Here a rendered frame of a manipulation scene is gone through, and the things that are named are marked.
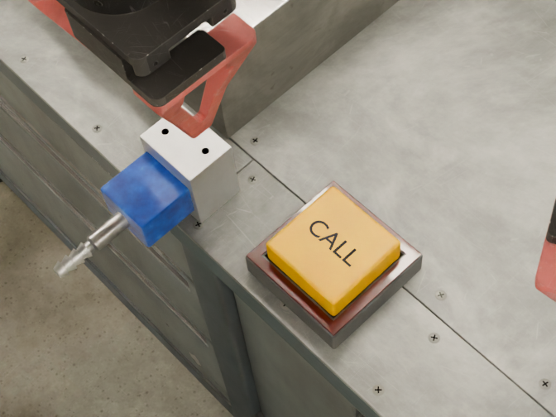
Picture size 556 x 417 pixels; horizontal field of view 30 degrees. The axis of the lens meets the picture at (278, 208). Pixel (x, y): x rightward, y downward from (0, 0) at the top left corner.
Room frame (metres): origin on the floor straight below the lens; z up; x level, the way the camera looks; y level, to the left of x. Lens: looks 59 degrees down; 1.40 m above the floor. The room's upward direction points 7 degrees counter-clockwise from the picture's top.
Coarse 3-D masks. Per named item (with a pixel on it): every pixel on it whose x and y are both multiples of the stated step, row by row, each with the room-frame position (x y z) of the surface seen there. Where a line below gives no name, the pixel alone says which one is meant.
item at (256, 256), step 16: (320, 192) 0.35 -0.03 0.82; (304, 208) 0.34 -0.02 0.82; (384, 224) 0.32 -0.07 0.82; (400, 240) 0.31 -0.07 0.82; (256, 256) 0.31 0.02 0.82; (416, 256) 0.30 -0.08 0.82; (272, 272) 0.30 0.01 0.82; (400, 272) 0.29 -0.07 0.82; (288, 288) 0.29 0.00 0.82; (384, 288) 0.28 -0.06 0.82; (304, 304) 0.27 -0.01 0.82; (352, 304) 0.27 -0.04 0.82; (320, 320) 0.26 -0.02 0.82; (336, 320) 0.26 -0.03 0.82
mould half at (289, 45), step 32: (256, 0) 0.46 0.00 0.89; (288, 0) 0.46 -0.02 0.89; (320, 0) 0.47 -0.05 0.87; (352, 0) 0.49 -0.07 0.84; (384, 0) 0.51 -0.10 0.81; (192, 32) 0.44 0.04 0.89; (256, 32) 0.44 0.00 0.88; (288, 32) 0.46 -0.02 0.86; (320, 32) 0.47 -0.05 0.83; (352, 32) 0.49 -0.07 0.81; (256, 64) 0.44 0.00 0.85; (288, 64) 0.45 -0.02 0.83; (192, 96) 0.44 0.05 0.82; (224, 96) 0.42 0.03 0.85; (256, 96) 0.43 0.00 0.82; (224, 128) 0.42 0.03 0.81
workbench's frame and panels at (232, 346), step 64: (0, 64) 0.53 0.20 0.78; (0, 128) 0.82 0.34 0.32; (64, 128) 0.47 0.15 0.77; (64, 192) 0.71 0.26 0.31; (128, 256) 0.61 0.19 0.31; (192, 256) 0.46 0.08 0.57; (192, 320) 0.52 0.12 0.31; (256, 320) 0.41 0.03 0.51; (256, 384) 0.43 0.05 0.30; (320, 384) 0.34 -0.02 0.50
